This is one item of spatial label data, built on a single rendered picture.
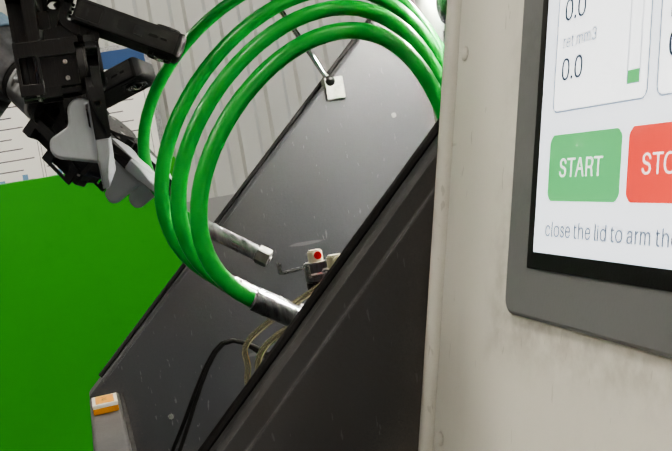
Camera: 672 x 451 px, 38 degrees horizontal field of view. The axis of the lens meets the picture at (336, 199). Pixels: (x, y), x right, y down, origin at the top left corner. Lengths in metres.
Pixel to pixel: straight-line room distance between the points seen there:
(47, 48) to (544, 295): 0.61
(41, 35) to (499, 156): 0.55
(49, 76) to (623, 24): 0.64
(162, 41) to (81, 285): 3.30
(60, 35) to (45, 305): 3.30
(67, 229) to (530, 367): 3.76
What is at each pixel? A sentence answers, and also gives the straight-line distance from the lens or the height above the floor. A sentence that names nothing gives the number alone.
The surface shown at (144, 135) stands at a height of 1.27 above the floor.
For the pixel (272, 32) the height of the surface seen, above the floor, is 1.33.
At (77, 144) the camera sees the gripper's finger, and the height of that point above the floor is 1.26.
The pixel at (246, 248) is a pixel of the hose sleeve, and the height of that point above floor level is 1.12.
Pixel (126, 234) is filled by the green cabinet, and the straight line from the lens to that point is 4.24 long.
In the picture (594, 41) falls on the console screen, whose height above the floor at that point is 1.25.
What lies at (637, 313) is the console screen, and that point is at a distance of 0.44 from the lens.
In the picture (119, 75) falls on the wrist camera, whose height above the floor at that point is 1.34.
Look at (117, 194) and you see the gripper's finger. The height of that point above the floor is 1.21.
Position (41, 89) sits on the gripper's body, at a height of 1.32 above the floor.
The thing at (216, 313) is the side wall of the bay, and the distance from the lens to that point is 1.33.
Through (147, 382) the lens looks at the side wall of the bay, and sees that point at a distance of 1.33.
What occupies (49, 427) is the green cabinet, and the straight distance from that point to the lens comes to 4.34.
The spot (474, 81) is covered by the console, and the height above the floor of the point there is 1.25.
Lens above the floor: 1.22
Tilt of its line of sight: 3 degrees down
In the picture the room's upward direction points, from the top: 10 degrees counter-clockwise
